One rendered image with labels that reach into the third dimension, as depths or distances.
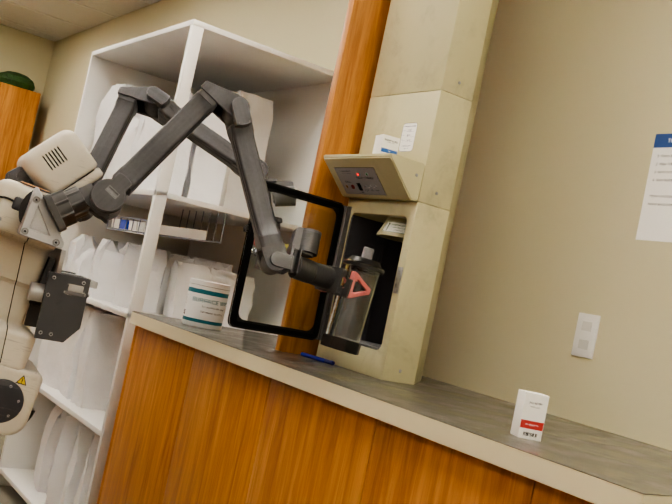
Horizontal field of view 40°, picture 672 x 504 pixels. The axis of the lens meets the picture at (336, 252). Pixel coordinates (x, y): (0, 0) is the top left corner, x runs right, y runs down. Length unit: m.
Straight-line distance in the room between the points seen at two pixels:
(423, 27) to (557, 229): 0.67
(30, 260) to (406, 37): 1.18
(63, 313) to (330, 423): 0.69
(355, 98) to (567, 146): 0.62
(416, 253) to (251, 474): 0.70
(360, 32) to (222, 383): 1.09
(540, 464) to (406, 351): 0.92
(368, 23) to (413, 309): 0.88
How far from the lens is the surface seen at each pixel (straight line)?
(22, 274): 2.32
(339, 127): 2.69
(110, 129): 2.70
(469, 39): 2.52
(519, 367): 2.63
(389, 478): 1.90
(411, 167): 2.38
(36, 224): 2.15
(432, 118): 2.44
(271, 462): 2.27
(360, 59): 2.75
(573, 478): 1.52
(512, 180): 2.79
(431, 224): 2.42
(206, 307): 2.94
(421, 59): 2.56
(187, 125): 2.24
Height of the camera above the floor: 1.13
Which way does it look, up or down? 3 degrees up
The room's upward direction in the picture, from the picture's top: 12 degrees clockwise
